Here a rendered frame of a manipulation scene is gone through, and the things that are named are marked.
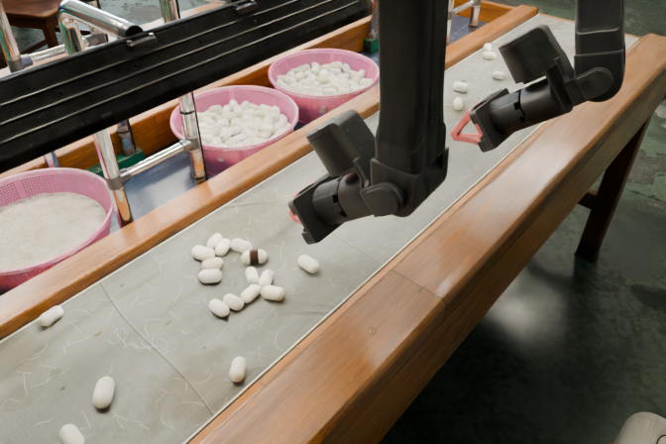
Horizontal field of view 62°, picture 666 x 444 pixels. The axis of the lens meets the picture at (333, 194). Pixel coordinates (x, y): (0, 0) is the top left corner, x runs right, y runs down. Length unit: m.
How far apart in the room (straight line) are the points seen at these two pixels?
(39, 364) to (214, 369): 0.22
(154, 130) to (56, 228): 0.33
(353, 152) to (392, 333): 0.25
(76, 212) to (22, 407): 0.38
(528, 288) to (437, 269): 1.13
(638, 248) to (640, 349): 0.47
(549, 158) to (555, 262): 0.99
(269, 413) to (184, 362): 0.15
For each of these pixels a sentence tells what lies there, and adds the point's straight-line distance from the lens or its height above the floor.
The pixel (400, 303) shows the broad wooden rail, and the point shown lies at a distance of 0.77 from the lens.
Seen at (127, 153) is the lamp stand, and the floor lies 0.72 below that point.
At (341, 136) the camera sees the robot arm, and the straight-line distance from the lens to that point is 0.63.
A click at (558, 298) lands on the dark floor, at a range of 1.94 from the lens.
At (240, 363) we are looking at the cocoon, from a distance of 0.73.
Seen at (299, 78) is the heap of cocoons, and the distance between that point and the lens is 1.40.
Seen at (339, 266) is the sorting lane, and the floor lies 0.74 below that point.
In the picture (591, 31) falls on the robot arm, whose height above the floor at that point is 1.08.
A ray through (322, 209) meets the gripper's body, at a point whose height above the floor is 0.90.
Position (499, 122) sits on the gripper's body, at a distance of 0.87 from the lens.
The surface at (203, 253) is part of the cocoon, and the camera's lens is 0.87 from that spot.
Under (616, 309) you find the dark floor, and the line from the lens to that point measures 1.98.
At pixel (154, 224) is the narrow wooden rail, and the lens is 0.93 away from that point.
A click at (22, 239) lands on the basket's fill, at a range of 1.03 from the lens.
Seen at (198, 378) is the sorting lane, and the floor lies 0.74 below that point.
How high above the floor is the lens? 1.34
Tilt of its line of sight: 37 degrees down
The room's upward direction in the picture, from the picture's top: straight up
